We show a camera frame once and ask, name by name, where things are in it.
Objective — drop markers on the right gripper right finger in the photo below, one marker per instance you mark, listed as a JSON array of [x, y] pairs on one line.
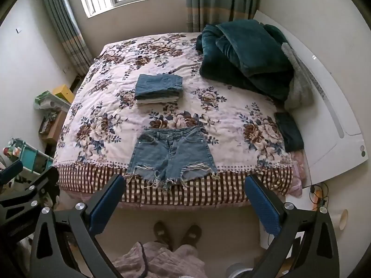
[[318, 252]]

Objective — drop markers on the yellow box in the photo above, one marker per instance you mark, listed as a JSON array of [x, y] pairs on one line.
[[64, 93]]

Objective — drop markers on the grey fuzzy pillow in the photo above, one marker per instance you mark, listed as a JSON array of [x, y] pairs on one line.
[[300, 91]]

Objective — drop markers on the pink pyjama legs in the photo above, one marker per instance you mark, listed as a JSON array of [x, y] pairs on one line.
[[153, 259]]

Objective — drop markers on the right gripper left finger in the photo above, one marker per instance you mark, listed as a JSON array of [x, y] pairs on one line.
[[51, 253]]

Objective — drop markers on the white bed headboard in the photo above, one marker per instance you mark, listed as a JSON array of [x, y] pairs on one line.
[[333, 141]]

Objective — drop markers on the frayed blue denim shorts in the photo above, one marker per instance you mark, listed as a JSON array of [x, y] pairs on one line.
[[167, 157]]

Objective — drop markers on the small dark folded cloth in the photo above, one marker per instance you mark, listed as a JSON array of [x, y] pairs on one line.
[[289, 131]]

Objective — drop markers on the teal storage rack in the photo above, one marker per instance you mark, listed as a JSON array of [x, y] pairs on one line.
[[34, 162]]

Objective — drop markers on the left green striped curtain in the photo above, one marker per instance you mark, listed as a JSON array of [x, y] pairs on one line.
[[69, 34]]

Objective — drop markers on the dark teal plush blanket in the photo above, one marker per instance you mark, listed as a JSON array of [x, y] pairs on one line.
[[246, 54]]

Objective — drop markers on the floral quilt bed cover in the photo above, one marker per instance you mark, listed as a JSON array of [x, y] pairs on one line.
[[105, 120]]

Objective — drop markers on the green white clutter boxes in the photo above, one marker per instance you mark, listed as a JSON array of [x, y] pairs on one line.
[[48, 101]]

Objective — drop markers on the paper cup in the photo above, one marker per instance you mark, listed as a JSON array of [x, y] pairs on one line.
[[339, 219]]

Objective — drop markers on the right brown slipper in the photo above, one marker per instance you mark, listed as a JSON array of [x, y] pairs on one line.
[[192, 236]]

